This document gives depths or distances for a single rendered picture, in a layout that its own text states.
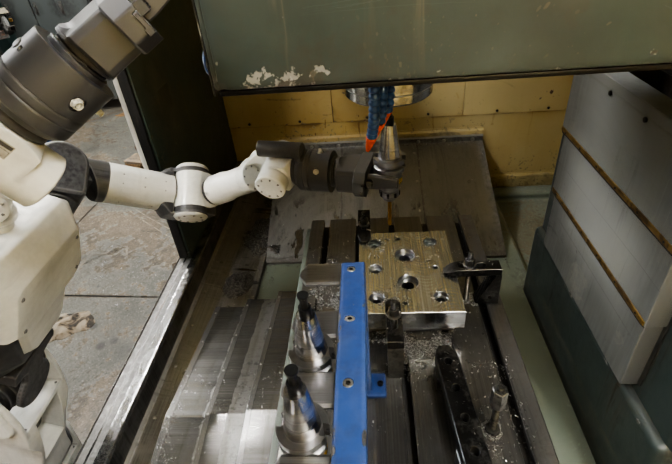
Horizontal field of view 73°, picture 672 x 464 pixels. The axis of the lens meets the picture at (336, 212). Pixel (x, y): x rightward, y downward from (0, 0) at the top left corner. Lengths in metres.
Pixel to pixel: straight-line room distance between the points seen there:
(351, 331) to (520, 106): 1.53
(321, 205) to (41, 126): 1.43
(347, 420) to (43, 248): 0.59
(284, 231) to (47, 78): 1.39
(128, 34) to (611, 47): 0.46
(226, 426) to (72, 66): 0.88
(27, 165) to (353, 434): 0.44
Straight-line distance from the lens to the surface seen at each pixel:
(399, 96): 0.77
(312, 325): 0.60
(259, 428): 1.14
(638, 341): 1.02
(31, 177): 0.54
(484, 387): 1.02
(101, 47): 0.49
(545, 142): 2.15
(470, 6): 0.49
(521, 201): 2.16
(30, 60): 0.50
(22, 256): 0.88
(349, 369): 0.62
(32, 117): 0.51
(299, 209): 1.84
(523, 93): 2.02
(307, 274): 0.77
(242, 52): 0.51
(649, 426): 1.10
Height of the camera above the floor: 1.72
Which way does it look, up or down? 34 degrees down
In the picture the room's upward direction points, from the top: 5 degrees counter-clockwise
